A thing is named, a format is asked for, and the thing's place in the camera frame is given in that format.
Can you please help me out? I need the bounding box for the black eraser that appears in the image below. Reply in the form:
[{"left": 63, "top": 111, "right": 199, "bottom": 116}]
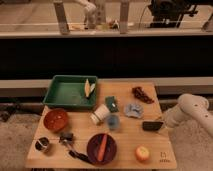
[{"left": 142, "top": 121, "right": 163, "bottom": 131}]

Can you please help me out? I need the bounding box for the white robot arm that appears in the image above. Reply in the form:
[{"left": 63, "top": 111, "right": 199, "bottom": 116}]
[{"left": 158, "top": 94, "right": 213, "bottom": 137}]

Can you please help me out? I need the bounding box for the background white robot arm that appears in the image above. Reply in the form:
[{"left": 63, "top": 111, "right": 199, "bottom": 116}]
[{"left": 75, "top": 0, "right": 96, "bottom": 29}]

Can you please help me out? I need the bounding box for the red yellow apple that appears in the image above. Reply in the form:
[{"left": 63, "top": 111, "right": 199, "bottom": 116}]
[{"left": 135, "top": 146, "right": 150, "bottom": 162}]

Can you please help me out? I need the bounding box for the crumpled blue cloth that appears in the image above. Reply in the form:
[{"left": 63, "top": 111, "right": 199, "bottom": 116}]
[{"left": 124, "top": 103, "right": 143, "bottom": 118}]

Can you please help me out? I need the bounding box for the wooden table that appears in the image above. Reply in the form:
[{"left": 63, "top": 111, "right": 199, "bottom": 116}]
[{"left": 26, "top": 82, "right": 177, "bottom": 170}]

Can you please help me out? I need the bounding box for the dark red grapes bunch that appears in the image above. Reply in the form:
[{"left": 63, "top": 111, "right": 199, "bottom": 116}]
[{"left": 132, "top": 87, "right": 154, "bottom": 104}]

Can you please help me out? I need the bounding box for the blue small cup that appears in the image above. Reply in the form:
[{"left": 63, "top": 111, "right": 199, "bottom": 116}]
[{"left": 107, "top": 115, "right": 120, "bottom": 130}]

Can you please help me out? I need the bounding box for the orange carrot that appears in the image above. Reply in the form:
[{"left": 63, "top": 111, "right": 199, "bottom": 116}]
[{"left": 97, "top": 134, "right": 108, "bottom": 162}]

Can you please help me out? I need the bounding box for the white cup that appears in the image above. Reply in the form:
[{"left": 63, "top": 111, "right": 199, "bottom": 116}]
[{"left": 90, "top": 104, "right": 110, "bottom": 125}]

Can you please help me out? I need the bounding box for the black binder clip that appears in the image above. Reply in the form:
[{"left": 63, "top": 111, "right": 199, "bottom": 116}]
[{"left": 59, "top": 133, "right": 74, "bottom": 144}]

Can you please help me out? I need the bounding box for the green plastic tray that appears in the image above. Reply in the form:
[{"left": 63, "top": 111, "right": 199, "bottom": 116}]
[{"left": 43, "top": 75, "right": 98, "bottom": 110}]

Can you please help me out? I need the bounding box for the red bowl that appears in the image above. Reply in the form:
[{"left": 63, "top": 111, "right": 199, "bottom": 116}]
[{"left": 43, "top": 108, "right": 69, "bottom": 132}]

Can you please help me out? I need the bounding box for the black machine in background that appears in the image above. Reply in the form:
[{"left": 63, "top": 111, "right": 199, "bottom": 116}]
[{"left": 148, "top": 0, "right": 198, "bottom": 28}]

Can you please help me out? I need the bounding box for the metal cup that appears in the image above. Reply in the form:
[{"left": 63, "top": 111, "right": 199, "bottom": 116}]
[{"left": 35, "top": 137, "right": 50, "bottom": 153}]

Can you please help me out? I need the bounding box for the black handled tool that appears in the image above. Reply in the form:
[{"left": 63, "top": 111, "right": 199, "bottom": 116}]
[{"left": 69, "top": 150, "right": 92, "bottom": 164}]

